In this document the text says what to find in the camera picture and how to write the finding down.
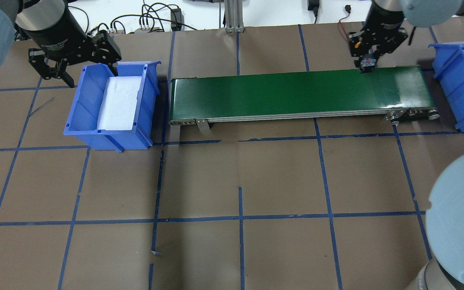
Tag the green conveyor belt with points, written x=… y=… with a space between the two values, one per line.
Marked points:
x=399 y=93

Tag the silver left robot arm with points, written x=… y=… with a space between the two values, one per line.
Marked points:
x=33 y=15

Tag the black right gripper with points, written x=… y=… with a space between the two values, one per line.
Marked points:
x=386 y=25

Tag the aluminium frame post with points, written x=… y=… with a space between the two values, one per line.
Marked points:
x=233 y=12

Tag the blue left plastic bin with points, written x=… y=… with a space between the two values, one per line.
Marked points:
x=83 y=115

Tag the white foam pad left bin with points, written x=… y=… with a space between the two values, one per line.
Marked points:
x=119 y=104

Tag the black power adapter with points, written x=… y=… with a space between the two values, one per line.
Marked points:
x=176 y=19

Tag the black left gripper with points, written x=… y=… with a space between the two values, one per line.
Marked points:
x=54 y=35

